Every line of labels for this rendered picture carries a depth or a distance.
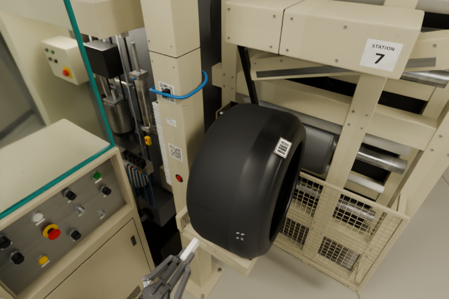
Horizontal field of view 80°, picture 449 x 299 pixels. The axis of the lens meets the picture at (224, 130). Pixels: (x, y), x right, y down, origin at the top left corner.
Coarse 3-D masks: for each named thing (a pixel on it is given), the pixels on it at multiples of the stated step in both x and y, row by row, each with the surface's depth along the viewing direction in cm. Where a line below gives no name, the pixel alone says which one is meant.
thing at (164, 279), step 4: (176, 256) 75; (176, 260) 75; (172, 264) 74; (176, 264) 76; (168, 268) 73; (172, 268) 73; (164, 272) 72; (168, 272) 72; (172, 272) 74; (164, 276) 72; (168, 276) 73; (160, 280) 71; (164, 280) 72; (156, 284) 70; (164, 284) 72; (152, 288) 69; (156, 288) 69; (152, 292) 68
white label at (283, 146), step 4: (280, 140) 83; (284, 140) 83; (280, 144) 82; (284, 144) 83; (288, 144) 83; (276, 148) 81; (280, 148) 82; (284, 148) 82; (288, 148) 82; (276, 152) 81; (280, 152) 81; (284, 152) 81; (284, 156) 80
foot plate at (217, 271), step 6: (216, 264) 196; (216, 270) 193; (222, 270) 193; (210, 276) 189; (216, 276) 190; (192, 282) 186; (204, 282) 186; (210, 282) 186; (216, 282) 187; (186, 288) 183; (192, 288) 183; (198, 288) 183; (204, 288) 183; (210, 288) 183; (192, 294) 180; (198, 294) 180; (204, 294) 180
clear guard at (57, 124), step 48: (0, 0) 65; (48, 0) 73; (0, 48) 68; (48, 48) 77; (0, 96) 71; (48, 96) 82; (96, 96) 95; (0, 144) 75; (48, 144) 87; (96, 144) 102; (0, 192) 79
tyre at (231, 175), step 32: (224, 128) 89; (256, 128) 87; (288, 128) 88; (224, 160) 83; (256, 160) 80; (288, 160) 85; (192, 192) 87; (224, 192) 81; (256, 192) 78; (288, 192) 121; (192, 224) 94; (224, 224) 83; (256, 224) 80; (256, 256) 93
